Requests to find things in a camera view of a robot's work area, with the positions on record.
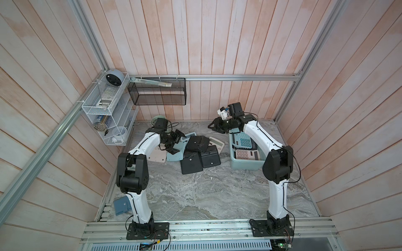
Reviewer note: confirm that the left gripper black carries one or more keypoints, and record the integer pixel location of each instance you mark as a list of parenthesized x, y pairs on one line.
[(177, 137)]

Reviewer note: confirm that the white mug on shelf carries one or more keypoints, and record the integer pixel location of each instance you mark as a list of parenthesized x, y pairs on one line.
[(119, 133)]

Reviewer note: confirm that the aluminium front rail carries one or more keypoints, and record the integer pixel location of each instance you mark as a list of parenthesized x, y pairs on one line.
[(207, 230)]

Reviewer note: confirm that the mint green pen cup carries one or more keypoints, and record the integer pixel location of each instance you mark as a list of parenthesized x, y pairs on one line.
[(155, 119)]

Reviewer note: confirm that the teal calculator face up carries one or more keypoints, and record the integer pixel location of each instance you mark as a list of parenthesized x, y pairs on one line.
[(242, 141)]

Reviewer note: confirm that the black wire mesh basket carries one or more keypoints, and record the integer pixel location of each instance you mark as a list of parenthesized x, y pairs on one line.
[(147, 95)]

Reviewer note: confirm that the black calculator face down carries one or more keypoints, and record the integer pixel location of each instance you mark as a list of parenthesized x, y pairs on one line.
[(210, 158), (191, 163)]

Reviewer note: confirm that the pale pink calculator back left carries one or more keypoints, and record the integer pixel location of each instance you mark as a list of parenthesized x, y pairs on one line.
[(157, 155)]

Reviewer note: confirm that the white wire mesh shelf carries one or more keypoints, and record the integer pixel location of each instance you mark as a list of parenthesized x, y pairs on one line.
[(108, 106)]

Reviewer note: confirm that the grey round alarm clock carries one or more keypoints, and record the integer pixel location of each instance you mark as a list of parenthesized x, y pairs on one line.
[(115, 77)]

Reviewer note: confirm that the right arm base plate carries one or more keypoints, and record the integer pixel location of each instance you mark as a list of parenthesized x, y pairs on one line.
[(271, 227)]

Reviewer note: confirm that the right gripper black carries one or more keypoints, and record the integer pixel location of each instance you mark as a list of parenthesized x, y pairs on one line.
[(218, 125)]

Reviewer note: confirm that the ruler on black basket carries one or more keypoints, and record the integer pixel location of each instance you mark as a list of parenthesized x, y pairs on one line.
[(150, 82)]

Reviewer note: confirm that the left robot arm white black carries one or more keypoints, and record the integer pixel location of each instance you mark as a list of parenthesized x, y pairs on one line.
[(133, 175)]

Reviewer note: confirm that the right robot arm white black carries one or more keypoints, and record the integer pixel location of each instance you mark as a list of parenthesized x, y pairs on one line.
[(277, 168)]

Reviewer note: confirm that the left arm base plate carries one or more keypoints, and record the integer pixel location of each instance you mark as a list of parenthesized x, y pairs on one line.
[(150, 231)]

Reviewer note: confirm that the teal calculator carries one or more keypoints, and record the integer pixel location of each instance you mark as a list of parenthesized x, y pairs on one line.
[(188, 135), (179, 155)]

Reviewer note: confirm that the teal plastic storage box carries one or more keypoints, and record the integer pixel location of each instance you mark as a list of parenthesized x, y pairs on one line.
[(245, 164)]

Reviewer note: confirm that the blue notebook by left wall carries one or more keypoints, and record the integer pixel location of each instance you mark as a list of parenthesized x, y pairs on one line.
[(121, 205)]

